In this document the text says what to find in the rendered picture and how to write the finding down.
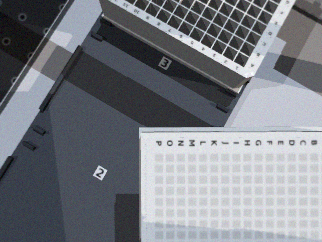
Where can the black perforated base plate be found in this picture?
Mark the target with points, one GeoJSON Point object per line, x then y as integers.
{"type": "Point", "coordinates": [23, 25]}

